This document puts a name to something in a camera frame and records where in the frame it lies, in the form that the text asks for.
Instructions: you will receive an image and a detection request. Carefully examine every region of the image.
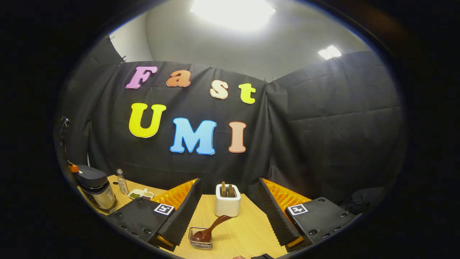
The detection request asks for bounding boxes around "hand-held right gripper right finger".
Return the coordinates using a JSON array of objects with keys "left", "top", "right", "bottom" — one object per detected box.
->
[{"left": 258, "top": 177, "right": 360, "bottom": 253}]

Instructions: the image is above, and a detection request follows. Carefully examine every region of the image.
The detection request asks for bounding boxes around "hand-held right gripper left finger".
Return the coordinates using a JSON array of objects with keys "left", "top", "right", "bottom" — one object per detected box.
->
[{"left": 107, "top": 178, "right": 202, "bottom": 252}]

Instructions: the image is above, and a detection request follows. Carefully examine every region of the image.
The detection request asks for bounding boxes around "brown wooden spoon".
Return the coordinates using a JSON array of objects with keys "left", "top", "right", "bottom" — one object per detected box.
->
[{"left": 192, "top": 215, "right": 232, "bottom": 242}]

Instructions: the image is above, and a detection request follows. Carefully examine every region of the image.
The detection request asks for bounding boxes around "dark grey rice cooker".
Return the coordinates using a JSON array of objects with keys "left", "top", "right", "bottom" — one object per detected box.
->
[{"left": 74, "top": 165, "right": 116, "bottom": 212}]

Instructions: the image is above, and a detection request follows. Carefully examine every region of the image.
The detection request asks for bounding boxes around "white toaster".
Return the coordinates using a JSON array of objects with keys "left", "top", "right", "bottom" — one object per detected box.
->
[{"left": 215, "top": 183, "right": 242, "bottom": 218}]

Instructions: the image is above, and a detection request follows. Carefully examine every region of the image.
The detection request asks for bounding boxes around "divided white bean dish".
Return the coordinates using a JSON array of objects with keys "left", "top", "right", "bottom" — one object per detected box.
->
[{"left": 128, "top": 188, "right": 155, "bottom": 200}]

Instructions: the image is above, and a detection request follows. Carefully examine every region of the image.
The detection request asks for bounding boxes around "small clear glass bottle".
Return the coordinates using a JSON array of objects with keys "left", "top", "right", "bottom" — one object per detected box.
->
[{"left": 116, "top": 169, "right": 129, "bottom": 195}]

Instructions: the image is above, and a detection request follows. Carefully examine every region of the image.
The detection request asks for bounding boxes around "black backdrop cloth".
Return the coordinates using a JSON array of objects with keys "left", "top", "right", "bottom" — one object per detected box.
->
[{"left": 54, "top": 36, "right": 406, "bottom": 216}]

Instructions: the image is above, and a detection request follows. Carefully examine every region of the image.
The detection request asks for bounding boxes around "small ceiling light panel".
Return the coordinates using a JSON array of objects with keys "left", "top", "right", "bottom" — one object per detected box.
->
[{"left": 318, "top": 45, "right": 342, "bottom": 60}]

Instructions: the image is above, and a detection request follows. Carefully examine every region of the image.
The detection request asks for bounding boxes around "large ceiling light panel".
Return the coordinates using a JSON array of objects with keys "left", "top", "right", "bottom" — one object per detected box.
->
[{"left": 190, "top": 0, "right": 276, "bottom": 31}]

